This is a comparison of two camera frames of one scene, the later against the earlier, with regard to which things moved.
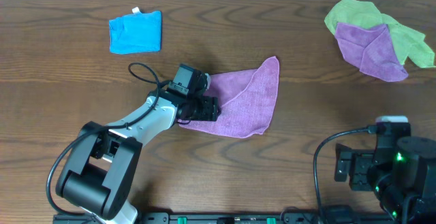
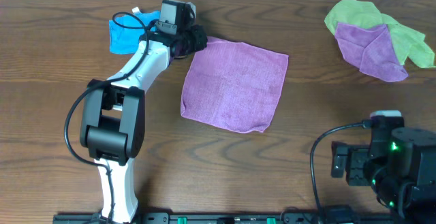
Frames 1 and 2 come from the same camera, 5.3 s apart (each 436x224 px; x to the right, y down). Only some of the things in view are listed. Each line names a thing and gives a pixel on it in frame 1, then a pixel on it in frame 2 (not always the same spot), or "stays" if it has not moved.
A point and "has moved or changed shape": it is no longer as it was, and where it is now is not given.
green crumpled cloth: [409, 44] stays
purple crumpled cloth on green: [371, 50] stays
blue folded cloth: [138, 32] stays
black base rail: [240, 218] stays
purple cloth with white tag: [246, 98] has moved or changed shape
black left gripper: [209, 108] to [198, 39]
